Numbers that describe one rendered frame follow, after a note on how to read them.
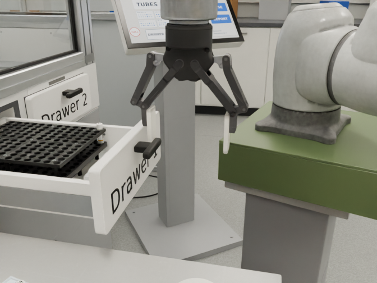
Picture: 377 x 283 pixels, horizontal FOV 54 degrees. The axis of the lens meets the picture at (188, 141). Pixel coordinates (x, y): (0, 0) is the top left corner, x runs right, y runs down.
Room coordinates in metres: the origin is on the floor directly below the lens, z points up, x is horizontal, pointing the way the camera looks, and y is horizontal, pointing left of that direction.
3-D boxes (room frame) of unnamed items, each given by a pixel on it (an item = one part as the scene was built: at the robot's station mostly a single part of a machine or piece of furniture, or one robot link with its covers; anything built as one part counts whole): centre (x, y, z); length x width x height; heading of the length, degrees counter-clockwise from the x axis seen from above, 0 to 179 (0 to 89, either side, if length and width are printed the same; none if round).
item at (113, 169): (0.60, 0.10, 0.87); 0.29 x 0.02 x 0.11; 167
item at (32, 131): (0.64, 0.30, 0.87); 0.22 x 0.18 x 0.06; 77
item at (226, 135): (0.59, -0.07, 0.93); 0.03 x 0.01 x 0.07; 167
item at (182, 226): (1.62, 0.04, 0.51); 0.50 x 0.45 x 1.02; 25
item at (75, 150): (0.62, 0.20, 0.90); 0.18 x 0.02 x 0.01; 167
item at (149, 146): (0.59, 0.07, 0.91); 0.07 x 0.04 x 0.01; 167
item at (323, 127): (0.85, -0.29, 0.89); 0.22 x 0.18 x 0.06; 147
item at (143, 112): (0.63, 0.08, 0.96); 0.03 x 0.01 x 0.05; 77
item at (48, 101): (0.98, 0.34, 0.87); 0.29 x 0.02 x 0.11; 167
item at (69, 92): (0.97, 0.32, 0.91); 0.07 x 0.04 x 0.01; 167
